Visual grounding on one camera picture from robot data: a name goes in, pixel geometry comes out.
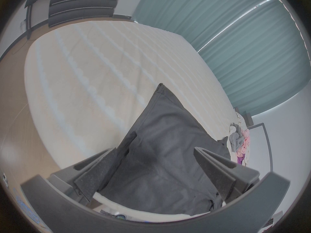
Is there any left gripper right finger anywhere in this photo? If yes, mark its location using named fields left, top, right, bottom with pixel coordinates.
left=193, top=147, right=260, bottom=201

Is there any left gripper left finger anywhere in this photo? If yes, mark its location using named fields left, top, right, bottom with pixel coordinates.
left=50, top=148, right=117, bottom=205

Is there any black T-shirt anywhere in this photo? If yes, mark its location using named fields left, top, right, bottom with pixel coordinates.
left=97, top=83, right=231, bottom=216

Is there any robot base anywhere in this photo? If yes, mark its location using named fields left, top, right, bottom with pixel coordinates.
left=100, top=209, right=146, bottom=221

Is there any bed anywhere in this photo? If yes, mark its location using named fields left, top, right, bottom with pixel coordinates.
left=24, top=18, right=272, bottom=221

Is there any grey bedside table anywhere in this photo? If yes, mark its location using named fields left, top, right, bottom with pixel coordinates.
left=234, top=107, right=253, bottom=128

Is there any blue-green curtain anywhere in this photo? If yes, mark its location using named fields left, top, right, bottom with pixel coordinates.
left=197, top=0, right=311, bottom=116
left=131, top=0, right=277, bottom=51

